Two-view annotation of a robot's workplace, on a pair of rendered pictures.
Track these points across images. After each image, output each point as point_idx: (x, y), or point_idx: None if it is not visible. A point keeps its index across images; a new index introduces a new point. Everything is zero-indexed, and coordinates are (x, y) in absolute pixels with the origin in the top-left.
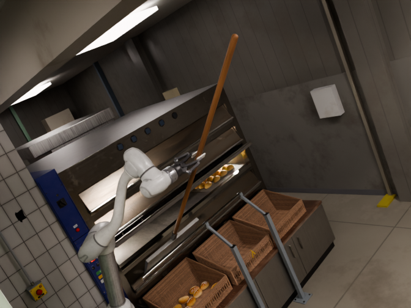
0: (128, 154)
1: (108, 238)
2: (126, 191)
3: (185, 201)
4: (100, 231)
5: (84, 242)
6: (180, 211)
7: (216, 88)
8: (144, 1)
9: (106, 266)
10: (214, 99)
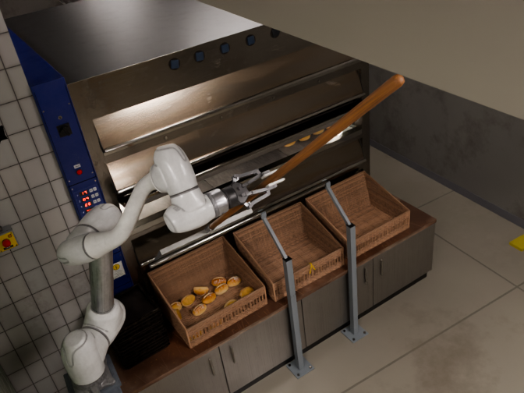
0: (161, 157)
1: (103, 251)
2: (145, 201)
3: (235, 210)
4: (93, 238)
5: (69, 237)
6: (225, 214)
7: (333, 125)
8: None
9: (96, 266)
10: (325, 137)
